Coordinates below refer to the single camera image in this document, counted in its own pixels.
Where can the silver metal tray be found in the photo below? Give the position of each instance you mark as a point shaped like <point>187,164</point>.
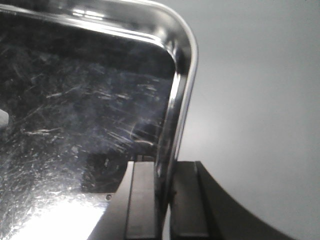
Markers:
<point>85,87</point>

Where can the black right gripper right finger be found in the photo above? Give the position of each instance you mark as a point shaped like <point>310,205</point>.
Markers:
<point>200,209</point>

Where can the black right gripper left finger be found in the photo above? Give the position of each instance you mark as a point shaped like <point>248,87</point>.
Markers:
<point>132,212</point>

